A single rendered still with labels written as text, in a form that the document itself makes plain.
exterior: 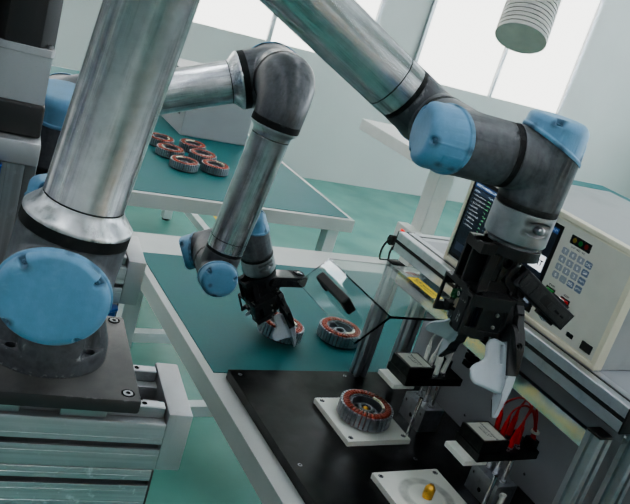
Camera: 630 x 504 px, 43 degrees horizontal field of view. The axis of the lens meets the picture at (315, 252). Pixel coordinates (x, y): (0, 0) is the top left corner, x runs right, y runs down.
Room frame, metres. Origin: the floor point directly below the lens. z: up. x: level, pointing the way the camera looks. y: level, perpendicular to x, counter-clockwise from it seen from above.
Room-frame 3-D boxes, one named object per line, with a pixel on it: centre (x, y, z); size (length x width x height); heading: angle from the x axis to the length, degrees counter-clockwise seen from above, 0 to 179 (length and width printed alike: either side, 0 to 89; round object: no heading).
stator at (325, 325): (1.86, -0.12, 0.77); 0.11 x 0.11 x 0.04
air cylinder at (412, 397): (1.53, -0.31, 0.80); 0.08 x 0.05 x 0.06; 32
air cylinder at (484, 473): (1.32, -0.44, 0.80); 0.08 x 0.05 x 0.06; 32
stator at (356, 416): (1.45, -0.19, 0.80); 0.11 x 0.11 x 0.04
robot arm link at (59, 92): (1.37, 0.50, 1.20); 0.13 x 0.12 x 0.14; 21
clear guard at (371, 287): (1.47, -0.19, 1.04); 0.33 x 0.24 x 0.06; 122
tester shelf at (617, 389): (1.52, -0.53, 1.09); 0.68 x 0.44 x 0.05; 32
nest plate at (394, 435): (1.45, -0.19, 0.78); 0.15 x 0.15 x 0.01; 32
